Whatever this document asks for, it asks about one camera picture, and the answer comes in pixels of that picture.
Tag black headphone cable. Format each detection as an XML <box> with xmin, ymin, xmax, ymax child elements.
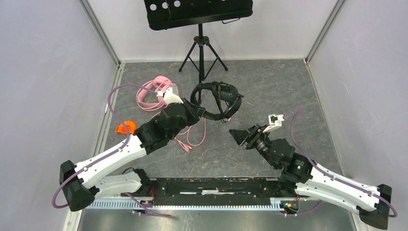
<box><xmin>212</xmin><ymin>81</ymin><xmax>232</xmax><ymax>123</ymax></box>

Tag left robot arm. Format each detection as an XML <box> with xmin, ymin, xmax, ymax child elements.
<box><xmin>52</xmin><ymin>95</ymin><xmax>242</xmax><ymax>212</ymax></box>

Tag pink headphones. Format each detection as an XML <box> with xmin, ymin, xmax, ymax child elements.
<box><xmin>136</xmin><ymin>76</ymin><xmax>178</xmax><ymax>111</ymax></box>

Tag black headphones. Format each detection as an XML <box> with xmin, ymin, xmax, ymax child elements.
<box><xmin>190</xmin><ymin>81</ymin><xmax>244</xmax><ymax>121</ymax></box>

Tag pink headphone cable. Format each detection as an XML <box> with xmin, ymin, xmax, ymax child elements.
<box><xmin>150</xmin><ymin>95</ymin><xmax>208</xmax><ymax>154</ymax></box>

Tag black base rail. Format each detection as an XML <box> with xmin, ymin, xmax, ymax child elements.
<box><xmin>131</xmin><ymin>177</ymin><xmax>296</xmax><ymax>206</ymax></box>

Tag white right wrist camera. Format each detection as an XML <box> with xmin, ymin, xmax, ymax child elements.
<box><xmin>263</xmin><ymin>114</ymin><xmax>284</xmax><ymax>133</ymax></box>

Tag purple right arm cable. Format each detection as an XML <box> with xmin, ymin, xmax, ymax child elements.
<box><xmin>280</xmin><ymin>108</ymin><xmax>398</xmax><ymax>218</ymax></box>

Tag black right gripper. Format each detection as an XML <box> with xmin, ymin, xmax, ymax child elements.
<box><xmin>228</xmin><ymin>123</ymin><xmax>278</xmax><ymax>169</ymax></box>

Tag orange plastic piece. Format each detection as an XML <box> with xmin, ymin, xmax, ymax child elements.
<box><xmin>115</xmin><ymin>120</ymin><xmax>137</xmax><ymax>134</ymax></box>

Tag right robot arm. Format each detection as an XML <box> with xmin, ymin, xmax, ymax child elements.
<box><xmin>229</xmin><ymin>124</ymin><xmax>392</xmax><ymax>230</ymax></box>

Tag black music stand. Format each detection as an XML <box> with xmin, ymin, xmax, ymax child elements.
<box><xmin>144</xmin><ymin>0</ymin><xmax>254</xmax><ymax>84</ymax></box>

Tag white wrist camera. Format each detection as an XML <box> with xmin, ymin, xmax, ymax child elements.
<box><xmin>156</xmin><ymin>85</ymin><xmax>183</xmax><ymax>105</ymax></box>
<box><xmin>263</xmin><ymin>114</ymin><xmax>284</xmax><ymax>133</ymax></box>

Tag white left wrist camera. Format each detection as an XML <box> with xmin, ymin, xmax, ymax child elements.
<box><xmin>156</xmin><ymin>85</ymin><xmax>183</xmax><ymax>105</ymax></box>

